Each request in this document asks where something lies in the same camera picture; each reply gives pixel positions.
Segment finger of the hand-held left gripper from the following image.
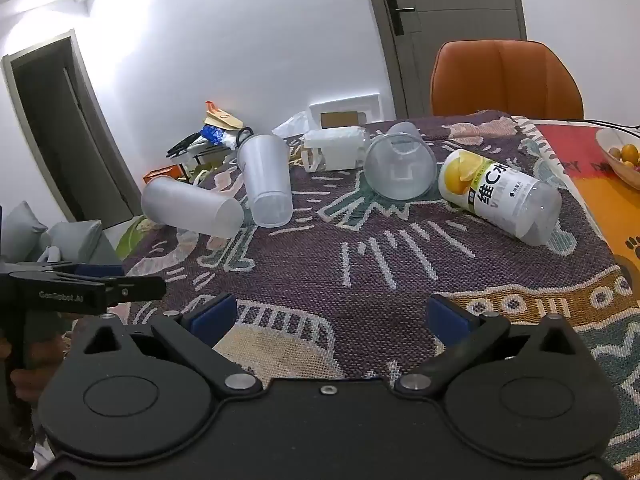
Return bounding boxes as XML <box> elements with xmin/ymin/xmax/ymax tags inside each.
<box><xmin>104</xmin><ymin>275</ymin><xmax>167</xmax><ymax>308</ymax></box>
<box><xmin>9</xmin><ymin>263</ymin><xmax>127</xmax><ymax>284</ymax></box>

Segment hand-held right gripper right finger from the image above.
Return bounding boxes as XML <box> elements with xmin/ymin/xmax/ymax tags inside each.
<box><xmin>394</xmin><ymin>294</ymin><xmax>584</xmax><ymax>397</ymax></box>

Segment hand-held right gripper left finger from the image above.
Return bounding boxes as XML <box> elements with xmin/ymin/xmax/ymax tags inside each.
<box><xmin>80</xmin><ymin>294</ymin><xmax>264</xmax><ymax>397</ymax></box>

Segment frosted plastic cup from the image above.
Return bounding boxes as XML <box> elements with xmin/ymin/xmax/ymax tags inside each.
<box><xmin>141</xmin><ymin>175</ymin><xmax>245</xmax><ymax>239</ymax></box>
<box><xmin>237</xmin><ymin>133</ymin><xmax>294</xmax><ymax>228</ymax></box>

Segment clear plastic cup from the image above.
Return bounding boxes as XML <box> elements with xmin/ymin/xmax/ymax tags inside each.
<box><xmin>363</xmin><ymin>122</ymin><xmax>437</xmax><ymax>200</ymax></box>

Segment person's left hand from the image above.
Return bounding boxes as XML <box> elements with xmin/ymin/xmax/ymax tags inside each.
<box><xmin>0</xmin><ymin>336</ymin><xmax>45</xmax><ymax>405</ymax></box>

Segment green yellow bag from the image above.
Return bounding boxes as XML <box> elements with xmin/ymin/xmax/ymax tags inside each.
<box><xmin>116</xmin><ymin>214</ymin><xmax>157</xmax><ymax>263</ymax></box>

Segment printed purple blanket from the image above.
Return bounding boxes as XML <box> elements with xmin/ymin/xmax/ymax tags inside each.
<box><xmin>70</xmin><ymin>109</ymin><xmax>640</xmax><ymax>471</ymax></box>

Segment small orange box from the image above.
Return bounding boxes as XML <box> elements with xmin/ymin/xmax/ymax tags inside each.
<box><xmin>143</xmin><ymin>164</ymin><xmax>183</xmax><ymax>185</ymax></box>

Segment yellow label plastic bottle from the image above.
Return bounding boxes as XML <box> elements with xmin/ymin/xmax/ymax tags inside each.
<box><xmin>438</xmin><ymin>148</ymin><xmax>563</xmax><ymax>247</ymax></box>

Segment blue white snack packet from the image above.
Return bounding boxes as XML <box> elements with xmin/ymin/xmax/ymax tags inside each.
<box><xmin>200</xmin><ymin>124</ymin><xmax>238</xmax><ymax>151</ymax></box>

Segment orange printed mat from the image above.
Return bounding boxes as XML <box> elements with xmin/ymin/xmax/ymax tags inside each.
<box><xmin>529</xmin><ymin>119</ymin><xmax>640</xmax><ymax>283</ymax></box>

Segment beige paper packet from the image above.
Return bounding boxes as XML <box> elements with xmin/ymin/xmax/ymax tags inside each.
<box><xmin>203</xmin><ymin>101</ymin><xmax>245</xmax><ymax>133</ymax></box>

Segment white plastic bag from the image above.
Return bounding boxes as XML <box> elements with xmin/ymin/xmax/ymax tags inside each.
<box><xmin>271</xmin><ymin>110</ymin><xmax>312</xmax><ymax>140</ymax></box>
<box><xmin>302</xmin><ymin>127</ymin><xmax>371</xmax><ymax>172</ymax></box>

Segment white fruit bowl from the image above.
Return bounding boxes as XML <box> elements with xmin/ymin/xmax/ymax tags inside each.
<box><xmin>594</xmin><ymin>127</ymin><xmax>640</xmax><ymax>192</ymax></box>

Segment white cardboard box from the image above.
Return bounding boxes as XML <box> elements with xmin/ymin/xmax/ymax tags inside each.
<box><xmin>307</xmin><ymin>92</ymin><xmax>384</xmax><ymax>134</ymax></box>

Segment orange fruits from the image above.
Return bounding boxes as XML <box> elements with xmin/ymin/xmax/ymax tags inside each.
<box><xmin>603</xmin><ymin>143</ymin><xmax>640</xmax><ymax>170</ymax></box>

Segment orange chair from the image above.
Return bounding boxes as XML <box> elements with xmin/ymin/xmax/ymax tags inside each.
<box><xmin>429</xmin><ymin>39</ymin><xmax>585</xmax><ymax>121</ymax></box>

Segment grey door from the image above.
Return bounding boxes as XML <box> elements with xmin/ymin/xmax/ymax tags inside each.
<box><xmin>360</xmin><ymin>0</ymin><xmax>532</xmax><ymax>122</ymax></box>

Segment black cable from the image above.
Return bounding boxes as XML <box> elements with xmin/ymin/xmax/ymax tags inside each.
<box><xmin>582</xmin><ymin>118</ymin><xmax>640</xmax><ymax>136</ymax></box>

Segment black door handle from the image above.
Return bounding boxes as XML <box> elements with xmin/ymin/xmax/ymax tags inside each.
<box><xmin>387</xmin><ymin>0</ymin><xmax>416</xmax><ymax>37</ymax></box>

